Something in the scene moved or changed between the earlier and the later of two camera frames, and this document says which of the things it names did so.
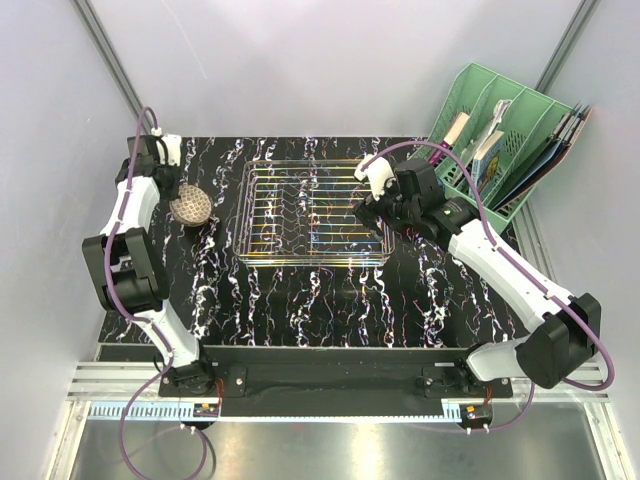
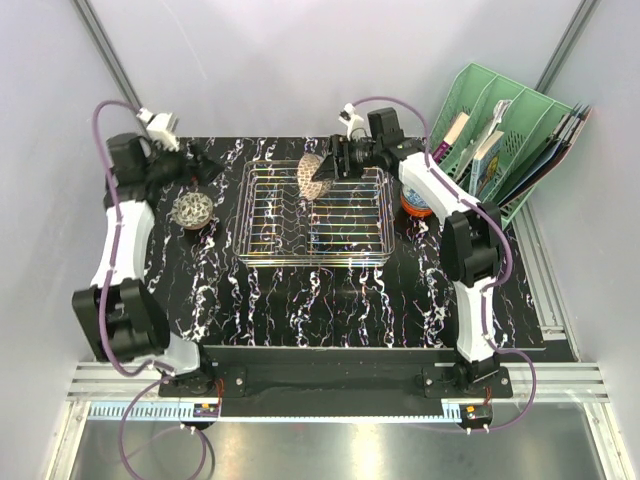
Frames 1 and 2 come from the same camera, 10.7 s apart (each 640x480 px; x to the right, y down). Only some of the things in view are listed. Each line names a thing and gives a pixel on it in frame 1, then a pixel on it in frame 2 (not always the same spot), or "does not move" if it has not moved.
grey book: [499, 110] does not move
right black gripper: [369, 209] -> [332, 169]
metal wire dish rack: [300, 213] does not move
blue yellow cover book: [486, 160] does not move
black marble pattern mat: [289, 260] does not move
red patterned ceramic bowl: [192, 207] -> [306, 168]
